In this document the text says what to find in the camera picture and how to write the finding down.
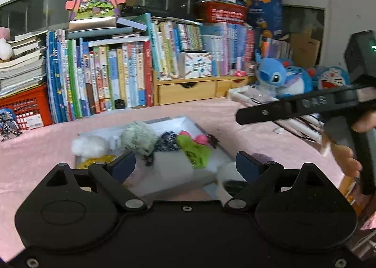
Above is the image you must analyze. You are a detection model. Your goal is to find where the miniature bicycle model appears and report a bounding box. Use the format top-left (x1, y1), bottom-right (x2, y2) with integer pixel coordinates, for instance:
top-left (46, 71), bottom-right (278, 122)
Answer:
top-left (0, 108), bottom-right (22, 142)

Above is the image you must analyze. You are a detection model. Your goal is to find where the round blue plush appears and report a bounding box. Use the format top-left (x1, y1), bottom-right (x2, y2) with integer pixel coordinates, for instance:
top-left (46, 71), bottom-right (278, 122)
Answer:
top-left (278, 61), bottom-right (313, 99)

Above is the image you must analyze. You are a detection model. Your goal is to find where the dark patterned sock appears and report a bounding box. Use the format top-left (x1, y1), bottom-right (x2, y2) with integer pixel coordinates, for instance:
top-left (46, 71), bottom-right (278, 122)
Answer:
top-left (144, 131), bottom-right (180, 166)

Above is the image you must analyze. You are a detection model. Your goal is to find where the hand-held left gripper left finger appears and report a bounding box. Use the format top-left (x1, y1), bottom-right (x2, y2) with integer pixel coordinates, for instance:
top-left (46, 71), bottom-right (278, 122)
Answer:
top-left (44, 150), bottom-right (147, 213)

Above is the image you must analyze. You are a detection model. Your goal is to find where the blue alien plush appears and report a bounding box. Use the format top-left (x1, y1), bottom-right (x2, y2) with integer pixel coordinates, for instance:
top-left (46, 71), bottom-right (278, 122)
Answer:
top-left (254, 52), bottom-right (287, 94)

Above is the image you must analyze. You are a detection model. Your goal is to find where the clear plastic wrap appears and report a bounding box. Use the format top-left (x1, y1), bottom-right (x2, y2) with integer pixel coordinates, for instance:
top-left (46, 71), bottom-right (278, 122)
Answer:
top-left (250, 85), bottom-right (278, 101)

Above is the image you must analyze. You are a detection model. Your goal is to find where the black cable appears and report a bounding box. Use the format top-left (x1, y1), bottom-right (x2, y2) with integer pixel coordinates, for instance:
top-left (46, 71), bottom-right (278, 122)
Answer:
top-left (273, 115), bottom-right (324, 141)

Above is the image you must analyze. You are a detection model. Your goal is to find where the pencil print card box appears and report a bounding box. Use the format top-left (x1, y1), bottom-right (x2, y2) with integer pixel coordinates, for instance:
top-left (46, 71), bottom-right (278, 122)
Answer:
top-left (179, 50), bottom-right (212, 79)

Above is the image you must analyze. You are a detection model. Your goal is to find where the person's right hand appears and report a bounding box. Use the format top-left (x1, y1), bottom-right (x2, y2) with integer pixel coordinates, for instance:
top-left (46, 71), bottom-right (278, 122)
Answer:
top-left (321, 111), bottom-right (376, 178)

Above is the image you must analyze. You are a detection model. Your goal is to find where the pale grey flat book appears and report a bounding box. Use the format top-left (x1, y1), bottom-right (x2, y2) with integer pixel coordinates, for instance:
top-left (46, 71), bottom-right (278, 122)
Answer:
top-left (116, 13), bottom-right (152, 32)

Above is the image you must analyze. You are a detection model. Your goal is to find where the pink plush toy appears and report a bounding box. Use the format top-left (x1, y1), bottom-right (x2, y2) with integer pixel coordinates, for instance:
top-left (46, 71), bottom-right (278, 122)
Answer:
top-left (0, 25), bottom-right (14, 61)

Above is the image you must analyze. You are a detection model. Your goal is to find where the white pipe rack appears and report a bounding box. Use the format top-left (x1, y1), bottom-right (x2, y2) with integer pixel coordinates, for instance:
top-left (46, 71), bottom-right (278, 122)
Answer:
top-left (226, 87), bottom-right (331, 157)

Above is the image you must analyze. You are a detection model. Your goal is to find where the yellow dotted scrunchie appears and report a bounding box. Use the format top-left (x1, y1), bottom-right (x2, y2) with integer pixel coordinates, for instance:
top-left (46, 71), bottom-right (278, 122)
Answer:
top-left (76, 155), bottom-right (116, 170)

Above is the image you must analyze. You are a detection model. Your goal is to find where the white tray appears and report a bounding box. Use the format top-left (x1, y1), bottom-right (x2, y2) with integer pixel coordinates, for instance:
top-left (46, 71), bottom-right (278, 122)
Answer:
top-left (73, 115), bottom-right (235, 196)

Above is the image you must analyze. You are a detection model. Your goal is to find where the white fluffy sock ball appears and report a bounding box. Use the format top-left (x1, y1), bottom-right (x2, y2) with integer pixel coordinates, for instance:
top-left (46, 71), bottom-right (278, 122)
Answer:
top-left (70, 135), bottom-right (110, 158)

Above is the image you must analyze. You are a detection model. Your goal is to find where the blue robot cat plush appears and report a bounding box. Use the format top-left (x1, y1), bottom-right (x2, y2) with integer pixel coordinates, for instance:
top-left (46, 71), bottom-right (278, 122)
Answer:
top-left (316, 66), bottom-right (351, 91)

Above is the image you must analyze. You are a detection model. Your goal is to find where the blue cardboard box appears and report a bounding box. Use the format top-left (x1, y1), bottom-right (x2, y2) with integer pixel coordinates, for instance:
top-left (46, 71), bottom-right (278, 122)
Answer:
top-left (246, 0), bottom-right (284, 39)

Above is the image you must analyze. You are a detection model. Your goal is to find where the row of slim paperback books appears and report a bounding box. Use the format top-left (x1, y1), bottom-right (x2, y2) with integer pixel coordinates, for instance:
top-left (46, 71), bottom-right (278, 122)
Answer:
top-left (148, 20), bottom-right (256, 80)

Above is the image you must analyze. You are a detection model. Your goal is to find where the row of tall picture books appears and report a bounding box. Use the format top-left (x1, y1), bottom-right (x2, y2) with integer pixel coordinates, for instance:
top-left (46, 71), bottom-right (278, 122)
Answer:
top-left (45, 28), bottom-right (155, 124)

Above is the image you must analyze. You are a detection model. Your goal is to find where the row of small pastel books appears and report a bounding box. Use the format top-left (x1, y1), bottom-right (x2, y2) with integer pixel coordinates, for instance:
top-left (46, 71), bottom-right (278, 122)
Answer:
top-left (258, 34), bottom-right (293, 60)

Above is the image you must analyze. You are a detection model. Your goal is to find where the stack of worn books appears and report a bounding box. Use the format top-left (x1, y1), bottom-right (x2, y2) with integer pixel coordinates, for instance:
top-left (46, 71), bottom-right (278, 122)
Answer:
top-left (0, 31), bottom-right (49, 99)

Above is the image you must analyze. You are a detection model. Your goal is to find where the dark teal flat book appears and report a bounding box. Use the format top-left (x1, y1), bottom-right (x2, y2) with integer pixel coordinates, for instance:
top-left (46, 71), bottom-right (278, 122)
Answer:
top-left (67, 26), bottom-right (142, 40)

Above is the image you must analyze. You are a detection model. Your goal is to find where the black binder clip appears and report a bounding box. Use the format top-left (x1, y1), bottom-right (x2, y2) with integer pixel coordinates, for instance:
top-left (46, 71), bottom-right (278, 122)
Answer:
top-left (206, 134), bottom-right (221, 149)

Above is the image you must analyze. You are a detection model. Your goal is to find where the green sock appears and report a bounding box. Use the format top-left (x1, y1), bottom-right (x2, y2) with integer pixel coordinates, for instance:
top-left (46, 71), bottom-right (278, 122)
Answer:
top-left (176, 134), bottom-right (212, 169)

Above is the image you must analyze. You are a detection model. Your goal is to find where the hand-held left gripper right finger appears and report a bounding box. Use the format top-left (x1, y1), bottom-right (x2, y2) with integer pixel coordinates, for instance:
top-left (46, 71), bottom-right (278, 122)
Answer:
top-left (225, 151), bottom-right (332, 213)

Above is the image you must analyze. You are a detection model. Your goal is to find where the pale green scrunchie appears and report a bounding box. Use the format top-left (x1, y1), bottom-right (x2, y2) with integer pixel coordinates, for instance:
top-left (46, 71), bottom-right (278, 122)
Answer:
top-left (119, 121), bottom-right (157, 157)

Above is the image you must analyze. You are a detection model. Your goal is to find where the red plastic basket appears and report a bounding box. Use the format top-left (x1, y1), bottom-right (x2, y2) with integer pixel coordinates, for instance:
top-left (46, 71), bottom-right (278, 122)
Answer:
top-left (196, 0), bottom-right (249, 24)

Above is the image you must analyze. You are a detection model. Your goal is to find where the black folded tripod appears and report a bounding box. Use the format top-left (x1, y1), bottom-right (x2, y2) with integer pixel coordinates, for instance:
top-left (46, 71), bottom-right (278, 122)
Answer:
top-left (120, 4), bottom-right (156, 17)

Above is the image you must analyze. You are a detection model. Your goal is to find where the pink sock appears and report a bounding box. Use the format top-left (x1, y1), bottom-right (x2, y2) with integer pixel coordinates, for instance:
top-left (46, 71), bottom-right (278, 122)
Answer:
top-left (179, 130), bottom-right (209, 146)

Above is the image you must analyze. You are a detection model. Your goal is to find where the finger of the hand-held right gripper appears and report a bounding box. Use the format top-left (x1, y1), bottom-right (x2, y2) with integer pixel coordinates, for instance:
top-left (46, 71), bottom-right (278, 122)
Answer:
top-left (235, 85), bottom-right (360, 126)

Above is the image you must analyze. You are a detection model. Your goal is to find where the pink tablecloth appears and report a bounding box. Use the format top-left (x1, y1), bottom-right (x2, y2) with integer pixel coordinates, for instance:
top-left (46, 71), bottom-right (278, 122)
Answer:
top-left (0, 96), bottom-right (353, 257)

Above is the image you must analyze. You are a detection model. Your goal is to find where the red plastic crate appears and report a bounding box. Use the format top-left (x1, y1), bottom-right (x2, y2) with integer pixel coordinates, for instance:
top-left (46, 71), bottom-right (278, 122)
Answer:
top-left (0, 83), bottom-right (53, 130)

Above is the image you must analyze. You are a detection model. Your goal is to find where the wooden drawer organizer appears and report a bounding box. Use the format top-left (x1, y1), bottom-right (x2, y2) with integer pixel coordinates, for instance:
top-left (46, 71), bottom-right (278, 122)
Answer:
top-left (153, 70), bottom-right (256, 106)

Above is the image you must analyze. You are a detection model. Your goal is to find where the brown cardboard box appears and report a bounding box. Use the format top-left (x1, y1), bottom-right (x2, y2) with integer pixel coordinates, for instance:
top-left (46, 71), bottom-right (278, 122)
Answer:
top-left (289, 31), bottom-right (321, 69)

